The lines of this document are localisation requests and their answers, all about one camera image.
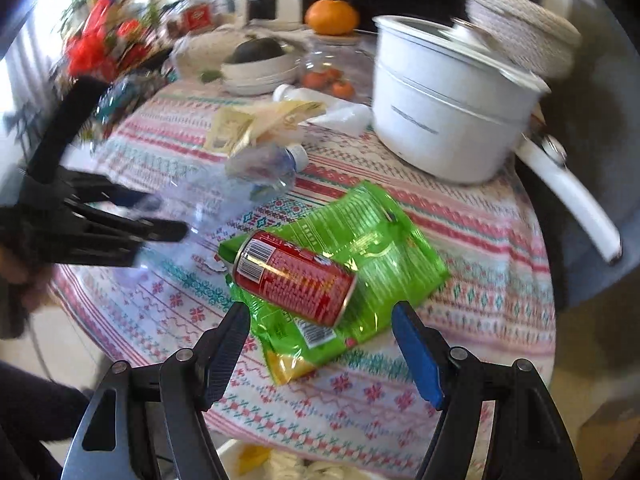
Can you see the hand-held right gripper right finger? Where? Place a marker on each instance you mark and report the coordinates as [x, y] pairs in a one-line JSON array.
[[415, 355]]

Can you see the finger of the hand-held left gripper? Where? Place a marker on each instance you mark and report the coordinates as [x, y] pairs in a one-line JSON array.
[[150, 232], [70, 125]]

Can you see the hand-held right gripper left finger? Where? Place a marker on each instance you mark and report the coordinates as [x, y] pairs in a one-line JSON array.
[[227, 350]]

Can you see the red soda can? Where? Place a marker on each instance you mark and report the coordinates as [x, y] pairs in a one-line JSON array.
[[295, 275]]

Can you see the yellow packet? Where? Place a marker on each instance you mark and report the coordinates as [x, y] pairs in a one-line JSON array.
[[252, 460]]

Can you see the clear plastic bottle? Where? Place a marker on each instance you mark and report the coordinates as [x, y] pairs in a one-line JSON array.
[[260, 170]]

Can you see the person's left hand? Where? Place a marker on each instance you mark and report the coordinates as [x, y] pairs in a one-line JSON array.
[[25, 280]]

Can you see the red bags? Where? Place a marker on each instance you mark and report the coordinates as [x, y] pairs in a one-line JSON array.
[[95, 45]]

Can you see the patterned tablecloth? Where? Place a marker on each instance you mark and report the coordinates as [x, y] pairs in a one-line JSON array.
[[475, 270]]

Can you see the green snack bag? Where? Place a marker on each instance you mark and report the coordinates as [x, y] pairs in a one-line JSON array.
[[380, 240]]

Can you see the pale yellow wrapper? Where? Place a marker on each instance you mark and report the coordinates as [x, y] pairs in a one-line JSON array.
[[235, 130]]

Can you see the cream floral cloth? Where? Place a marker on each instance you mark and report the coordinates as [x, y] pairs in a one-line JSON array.
[[200, 52]]

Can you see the red label jar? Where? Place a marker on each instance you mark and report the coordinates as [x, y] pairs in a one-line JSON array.
[[197, 17]]

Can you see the dark trouser leg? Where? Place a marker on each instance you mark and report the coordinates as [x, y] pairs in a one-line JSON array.
[[35, 410]]

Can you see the white ceramic dish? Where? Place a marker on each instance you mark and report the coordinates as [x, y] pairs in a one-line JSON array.
[[255, 77]]

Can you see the green squash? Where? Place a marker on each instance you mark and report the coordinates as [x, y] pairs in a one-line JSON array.
[[257, 51]]

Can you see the clear plastic bag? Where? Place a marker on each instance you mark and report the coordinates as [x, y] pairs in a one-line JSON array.
[[345, 116]]

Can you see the white electric pot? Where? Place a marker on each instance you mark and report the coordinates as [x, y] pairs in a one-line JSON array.
[[435, 125]]

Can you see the glass jar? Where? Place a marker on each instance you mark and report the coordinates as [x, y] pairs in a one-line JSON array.
[[325, 55]]

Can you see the large orange fruit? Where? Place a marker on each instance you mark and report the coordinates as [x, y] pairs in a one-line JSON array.
[[332, 16]]

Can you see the white pot lid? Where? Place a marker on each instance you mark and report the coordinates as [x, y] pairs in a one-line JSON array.
[[430, 35]]

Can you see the white woven basket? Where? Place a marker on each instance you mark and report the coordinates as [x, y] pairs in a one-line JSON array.
[[525, 30]]

